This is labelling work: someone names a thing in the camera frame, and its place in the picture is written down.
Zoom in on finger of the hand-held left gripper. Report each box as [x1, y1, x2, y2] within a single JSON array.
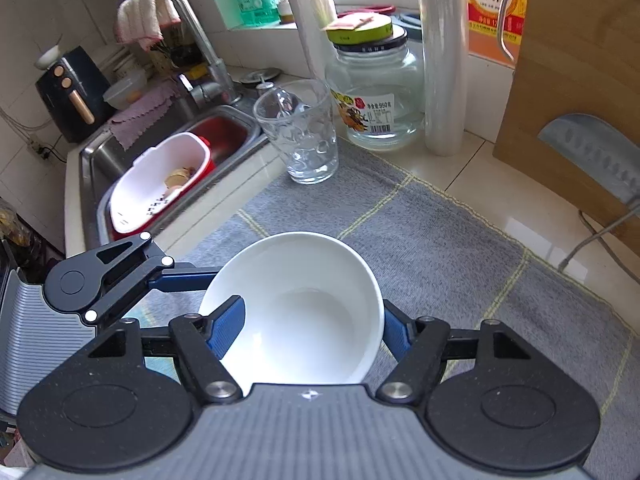
[[82, 231, 223, 323]]

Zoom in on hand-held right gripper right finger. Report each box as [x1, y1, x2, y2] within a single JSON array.
[[375, 299, 533, 406]]

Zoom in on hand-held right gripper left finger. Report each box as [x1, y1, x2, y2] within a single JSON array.
[[87, 295, 248, 407]]

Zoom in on white bowl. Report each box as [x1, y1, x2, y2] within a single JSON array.
[[197, 231, 386, 393]]

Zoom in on grey cloth mat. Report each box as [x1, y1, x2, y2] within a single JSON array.
[[137, 137, 636, 480]]

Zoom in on food scraps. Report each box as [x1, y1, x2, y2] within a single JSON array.
[[165, 166, 197, 191]]

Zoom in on white colander basket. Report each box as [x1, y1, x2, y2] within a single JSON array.
[[109, 132, 212, 233]]

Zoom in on steel sink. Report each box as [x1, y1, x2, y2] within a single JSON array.
[[80, 105, 266, 241]]

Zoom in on red wash basin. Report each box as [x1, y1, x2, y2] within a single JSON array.
[[110, 115, 251, 241]]

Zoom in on clear drinking glass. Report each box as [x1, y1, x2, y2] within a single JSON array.
[[252, 79, 340, 186]]

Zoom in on purple cleaning cloth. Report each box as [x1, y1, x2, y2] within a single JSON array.
[[109, 85, 176, 148]]

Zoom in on clear plastic food container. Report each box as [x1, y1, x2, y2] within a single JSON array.
[[102, 69, 151, 111]]

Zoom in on metal sink strainer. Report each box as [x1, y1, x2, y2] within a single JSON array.
[[239, 67, 281, 86]]

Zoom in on black air fryer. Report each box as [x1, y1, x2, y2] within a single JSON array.
[[34, 46, 113, 143]]

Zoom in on steel faucet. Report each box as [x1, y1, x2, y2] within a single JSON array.
[[157, 0, 241, 108]]

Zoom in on large clear glass jar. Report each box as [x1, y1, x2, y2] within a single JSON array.
[[325, 27, 426, 151]]

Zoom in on small white dish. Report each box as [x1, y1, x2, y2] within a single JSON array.
[[34, 45, 63, 71]]

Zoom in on white pink dish cloth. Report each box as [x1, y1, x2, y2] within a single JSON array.
[[116, 0, 182, 52]]

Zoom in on plastic wrap roll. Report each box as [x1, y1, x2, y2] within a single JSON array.
[[416, 0, 473, 157]]

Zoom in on green round tin lid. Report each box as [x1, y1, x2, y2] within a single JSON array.
[[326, 14, 394, 45]]

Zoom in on yellow label cooking wine bottle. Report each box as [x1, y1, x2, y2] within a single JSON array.
[[462, 0, 531, 68]]

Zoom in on bamboo cutting board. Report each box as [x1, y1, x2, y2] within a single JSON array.
[[492, 0, 640, 256]]

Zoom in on steel cleaver black handle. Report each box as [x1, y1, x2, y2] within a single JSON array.
[[537, 112, 640, 206]]

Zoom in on wire knife rack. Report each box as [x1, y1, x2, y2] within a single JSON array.
[[497, 0, 640, 273]]

